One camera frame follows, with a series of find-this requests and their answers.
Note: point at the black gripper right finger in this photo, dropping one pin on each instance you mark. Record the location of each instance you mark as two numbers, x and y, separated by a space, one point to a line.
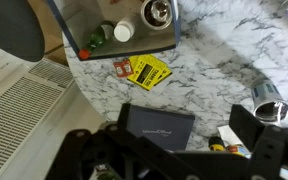
245 123

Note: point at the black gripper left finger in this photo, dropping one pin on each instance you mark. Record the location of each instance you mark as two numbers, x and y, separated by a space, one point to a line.
124 116

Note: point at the white plastic bottle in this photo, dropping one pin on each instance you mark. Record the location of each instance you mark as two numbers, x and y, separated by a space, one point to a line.
124 30

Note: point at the green bottle with red cap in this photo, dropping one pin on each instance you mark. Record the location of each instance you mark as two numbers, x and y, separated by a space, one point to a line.
97 38

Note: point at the blue cardboard box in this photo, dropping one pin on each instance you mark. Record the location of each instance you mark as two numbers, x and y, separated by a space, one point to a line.
84 20

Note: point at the white paper napkin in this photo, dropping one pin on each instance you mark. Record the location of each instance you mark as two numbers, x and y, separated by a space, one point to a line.
227 135

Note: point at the silver cup with blue label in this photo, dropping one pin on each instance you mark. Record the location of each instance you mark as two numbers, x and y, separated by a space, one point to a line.
267 96

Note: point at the small red sauce packet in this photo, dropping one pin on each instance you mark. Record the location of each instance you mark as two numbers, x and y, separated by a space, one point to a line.
123 68

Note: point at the yellow black printed card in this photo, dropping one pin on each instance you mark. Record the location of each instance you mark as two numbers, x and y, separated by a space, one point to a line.
147 73
167 72

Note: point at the white appliance with grille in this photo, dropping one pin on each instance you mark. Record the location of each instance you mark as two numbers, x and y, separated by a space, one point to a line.
17 110

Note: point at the open metal tin of nuts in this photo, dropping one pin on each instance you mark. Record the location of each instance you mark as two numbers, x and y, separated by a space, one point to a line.
157 13

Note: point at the black office chair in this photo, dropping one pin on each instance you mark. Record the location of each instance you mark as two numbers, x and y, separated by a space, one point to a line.
10 26

